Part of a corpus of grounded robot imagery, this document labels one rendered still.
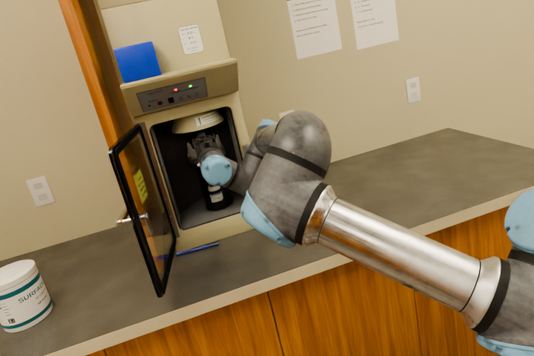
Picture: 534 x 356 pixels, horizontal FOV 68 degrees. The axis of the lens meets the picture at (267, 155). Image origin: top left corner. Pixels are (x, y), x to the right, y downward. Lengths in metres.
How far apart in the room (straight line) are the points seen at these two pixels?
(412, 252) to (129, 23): 0.94
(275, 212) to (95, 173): 1.17
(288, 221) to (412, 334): 0.91
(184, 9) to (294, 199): 0.75
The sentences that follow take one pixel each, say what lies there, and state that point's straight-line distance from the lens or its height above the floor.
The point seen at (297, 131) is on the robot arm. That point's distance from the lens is 0.69.
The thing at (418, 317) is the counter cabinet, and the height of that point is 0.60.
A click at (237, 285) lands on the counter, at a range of 1.13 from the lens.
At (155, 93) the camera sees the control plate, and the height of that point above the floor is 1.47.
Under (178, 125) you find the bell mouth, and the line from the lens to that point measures 1.30.
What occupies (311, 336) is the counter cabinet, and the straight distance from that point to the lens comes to 1.32.
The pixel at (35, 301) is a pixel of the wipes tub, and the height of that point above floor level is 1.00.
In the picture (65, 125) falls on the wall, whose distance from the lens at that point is 1.72.
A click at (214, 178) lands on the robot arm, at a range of 1.03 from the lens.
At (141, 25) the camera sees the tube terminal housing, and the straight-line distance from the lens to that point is 1.23.
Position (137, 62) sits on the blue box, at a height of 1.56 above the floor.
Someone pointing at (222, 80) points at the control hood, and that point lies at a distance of 1.17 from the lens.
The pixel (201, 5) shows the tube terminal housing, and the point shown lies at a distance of 1.24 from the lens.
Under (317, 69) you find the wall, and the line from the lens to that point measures 1.79.
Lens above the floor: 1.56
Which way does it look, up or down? 17 degrees down
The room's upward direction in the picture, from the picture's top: 12 degrees counter-clockwise
